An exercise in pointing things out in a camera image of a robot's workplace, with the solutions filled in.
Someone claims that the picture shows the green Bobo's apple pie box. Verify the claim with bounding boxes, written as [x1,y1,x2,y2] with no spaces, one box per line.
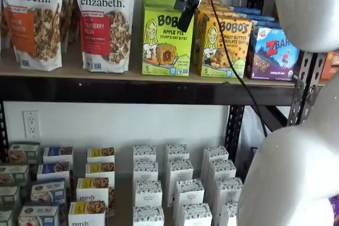
[142,0,181,10]
[142,6,195,77]

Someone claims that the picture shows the blue Zbar box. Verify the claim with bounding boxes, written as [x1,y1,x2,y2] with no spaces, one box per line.
[253,21,283,30]
[230,5,262,16]
[246,26,301,80]
[246,15,276,23]

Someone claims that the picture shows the black metal shelf rack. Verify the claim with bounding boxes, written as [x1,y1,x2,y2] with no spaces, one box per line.
[0,0,329,226]

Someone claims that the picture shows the wooden shelf board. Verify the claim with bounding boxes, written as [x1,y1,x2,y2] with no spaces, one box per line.
[0,42,300,85]

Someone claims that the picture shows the white organic pantry box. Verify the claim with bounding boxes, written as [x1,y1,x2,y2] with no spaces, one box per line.
[208,159,237,183]
[173,179,205,220]
[132,145,157,163]
[165,144,190,162]
[213,177,244,207]
[180,202,212,226]
[132,206,165,226]
[135,180,163,208]
[203,146,229,182]
[166,158,194,200]
[219,202,239,226]
[133,160,159,184]

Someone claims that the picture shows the orange snack box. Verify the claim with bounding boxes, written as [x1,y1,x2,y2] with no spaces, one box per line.
[319,50,339,82]

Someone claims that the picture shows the white box yellow label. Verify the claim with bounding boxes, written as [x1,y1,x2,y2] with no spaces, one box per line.
[68,201,108,226]
[84,161,115,182]
[76,177,115,216]
[86,147,115,165]

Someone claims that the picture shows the small blue cereal box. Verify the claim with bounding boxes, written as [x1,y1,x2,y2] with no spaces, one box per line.
[36,161,71,184]
[42,146,74,166]
[17,204,60,226]
[30,179,67,207]

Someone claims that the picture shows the small green cereal box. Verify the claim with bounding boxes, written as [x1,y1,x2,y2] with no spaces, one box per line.
[0,209,14,226]
[0,164,30,187]
[7,141,41,165]
[0,185,21,210]

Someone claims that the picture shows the granola bag red label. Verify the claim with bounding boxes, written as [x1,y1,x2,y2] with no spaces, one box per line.
[73,0,136,74]

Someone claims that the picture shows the white translucent plastic sheet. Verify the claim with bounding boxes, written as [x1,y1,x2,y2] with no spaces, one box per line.
[239,105,269,158]

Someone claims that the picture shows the granola bag orange label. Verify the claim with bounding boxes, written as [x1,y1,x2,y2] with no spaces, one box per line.
[0,0,64,73]

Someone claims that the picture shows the white wall outlet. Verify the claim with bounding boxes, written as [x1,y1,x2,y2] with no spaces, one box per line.
[23,111,42,139]

